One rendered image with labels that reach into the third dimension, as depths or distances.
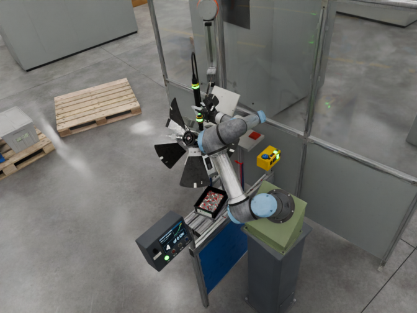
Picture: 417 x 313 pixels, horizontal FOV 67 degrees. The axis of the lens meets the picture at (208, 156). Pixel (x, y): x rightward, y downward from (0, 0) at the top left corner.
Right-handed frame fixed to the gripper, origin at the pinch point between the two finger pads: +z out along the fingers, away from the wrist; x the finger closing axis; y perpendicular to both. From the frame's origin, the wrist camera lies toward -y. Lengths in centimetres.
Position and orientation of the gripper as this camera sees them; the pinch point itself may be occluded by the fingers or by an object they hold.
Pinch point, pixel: (195, 104)
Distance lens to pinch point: 209.8
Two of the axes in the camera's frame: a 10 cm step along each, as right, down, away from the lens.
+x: 6.7, -5.5, 5.0
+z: -7.3, -4.1, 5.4
